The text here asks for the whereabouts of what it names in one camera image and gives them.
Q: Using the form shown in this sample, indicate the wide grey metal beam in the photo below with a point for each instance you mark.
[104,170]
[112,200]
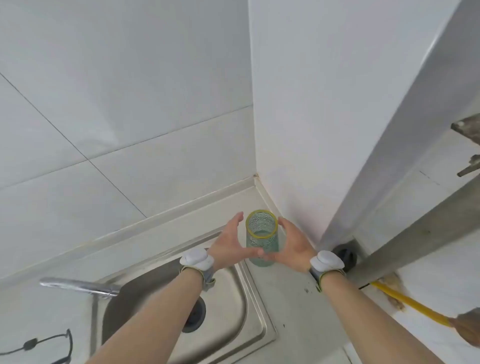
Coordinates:
[405,123]

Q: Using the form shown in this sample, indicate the person's right hand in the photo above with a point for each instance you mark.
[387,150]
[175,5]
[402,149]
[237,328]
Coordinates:
[296,253]

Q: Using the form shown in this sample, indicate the narrow grey metal bar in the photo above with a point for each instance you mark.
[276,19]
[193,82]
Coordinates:
[420,234]

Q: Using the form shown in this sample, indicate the person's left hand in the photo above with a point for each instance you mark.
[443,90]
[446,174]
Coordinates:
[224,249]

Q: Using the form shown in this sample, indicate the person's right forearm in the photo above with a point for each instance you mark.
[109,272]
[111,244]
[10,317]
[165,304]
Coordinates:
[367,322]

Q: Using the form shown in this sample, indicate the black round pipe collar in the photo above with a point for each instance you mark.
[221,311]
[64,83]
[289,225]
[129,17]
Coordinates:
[347,257]

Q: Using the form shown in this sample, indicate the person's left forearm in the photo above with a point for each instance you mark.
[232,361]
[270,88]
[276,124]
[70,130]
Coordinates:
[157,318]

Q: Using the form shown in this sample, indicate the person's right thumb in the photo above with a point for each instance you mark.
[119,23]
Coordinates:
[274,256]

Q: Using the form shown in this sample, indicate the green ribbed glass yellow rim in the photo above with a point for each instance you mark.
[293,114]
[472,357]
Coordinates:
[262,240]

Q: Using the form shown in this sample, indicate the black sink drain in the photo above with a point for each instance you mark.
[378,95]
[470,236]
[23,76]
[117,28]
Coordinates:
[195,317]

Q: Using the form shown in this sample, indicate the chrome faucet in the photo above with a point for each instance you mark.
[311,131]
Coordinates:
[80,285]

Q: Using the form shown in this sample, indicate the brown rusty bracket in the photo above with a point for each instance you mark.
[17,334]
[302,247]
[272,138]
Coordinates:
[468,129]

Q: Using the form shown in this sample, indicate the stainless steel sink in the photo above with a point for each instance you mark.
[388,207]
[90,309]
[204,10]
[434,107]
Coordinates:
[232,307]

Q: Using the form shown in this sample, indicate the person's left thumb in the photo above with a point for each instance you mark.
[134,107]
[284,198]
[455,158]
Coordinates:
[251,254]

